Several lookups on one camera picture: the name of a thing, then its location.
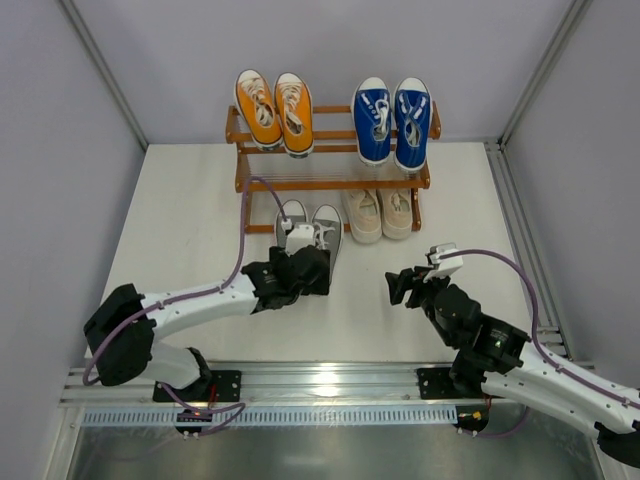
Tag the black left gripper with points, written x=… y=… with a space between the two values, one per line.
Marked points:
x=307 y=267

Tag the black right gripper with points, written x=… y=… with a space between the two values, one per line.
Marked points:
x=414 y=285

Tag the grey sneaker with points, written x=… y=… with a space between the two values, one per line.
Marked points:
x=328 y=230
x=290 y=213

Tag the cream platform sneaker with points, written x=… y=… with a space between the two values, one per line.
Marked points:
x=364 y=215
x=396 y=212

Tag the orange sneaker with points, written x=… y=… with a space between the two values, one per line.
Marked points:
x=255 y=104
x=294 y=103

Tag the blue sneaker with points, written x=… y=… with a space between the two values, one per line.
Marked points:
x=371 y=114
x=413 y=115

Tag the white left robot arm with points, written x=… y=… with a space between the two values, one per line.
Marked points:
x=126 y=333

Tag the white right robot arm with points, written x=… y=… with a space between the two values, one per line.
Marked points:
x=498 y=359

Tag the wooden shoe shelf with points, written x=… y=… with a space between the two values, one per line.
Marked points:
x=333 y=165

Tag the right controller board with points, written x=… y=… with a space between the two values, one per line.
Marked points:
x=471 y=422

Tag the controller board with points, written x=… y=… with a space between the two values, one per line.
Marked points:
x=192 y=424
x=471 y=422

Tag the left controller board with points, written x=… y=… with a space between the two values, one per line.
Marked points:
x=192 y=424

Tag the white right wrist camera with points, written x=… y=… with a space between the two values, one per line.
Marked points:
x=443 y=261

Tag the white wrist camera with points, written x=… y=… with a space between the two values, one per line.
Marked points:
x=300 y=236
x=443 y=261

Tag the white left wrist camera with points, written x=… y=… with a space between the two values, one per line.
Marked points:
x=300 y=236

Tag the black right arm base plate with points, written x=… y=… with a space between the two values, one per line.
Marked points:
x=440 y=383

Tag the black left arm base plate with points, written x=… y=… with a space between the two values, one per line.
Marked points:
x=220 y=385

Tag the aluminium front rail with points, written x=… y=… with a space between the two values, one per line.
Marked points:
x=276 y=384

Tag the aluminium corner frame post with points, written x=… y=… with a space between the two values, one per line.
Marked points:
x=534 y=172

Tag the slotted cable duct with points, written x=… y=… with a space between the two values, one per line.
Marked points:
x=279 y=416

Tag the left aluminium corner post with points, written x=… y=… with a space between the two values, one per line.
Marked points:
x=91 y=48

